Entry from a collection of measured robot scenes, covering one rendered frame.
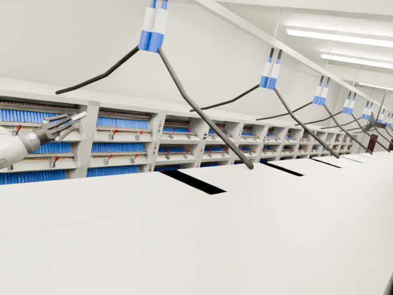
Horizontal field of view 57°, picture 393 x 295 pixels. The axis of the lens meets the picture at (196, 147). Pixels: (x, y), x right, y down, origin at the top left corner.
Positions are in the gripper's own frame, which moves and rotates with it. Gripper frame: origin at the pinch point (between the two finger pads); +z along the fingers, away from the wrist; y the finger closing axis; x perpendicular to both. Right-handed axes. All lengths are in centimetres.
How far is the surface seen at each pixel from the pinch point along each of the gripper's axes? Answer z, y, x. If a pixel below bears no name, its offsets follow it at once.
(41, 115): -1, 32, 61
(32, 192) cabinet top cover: -39, -37, -80
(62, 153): 1, 12, 83
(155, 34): 48, 14, -16
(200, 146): 128, -29, 154
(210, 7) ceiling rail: 94, 21, -8
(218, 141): 156, -33, 168
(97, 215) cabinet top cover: -32, -48, -86
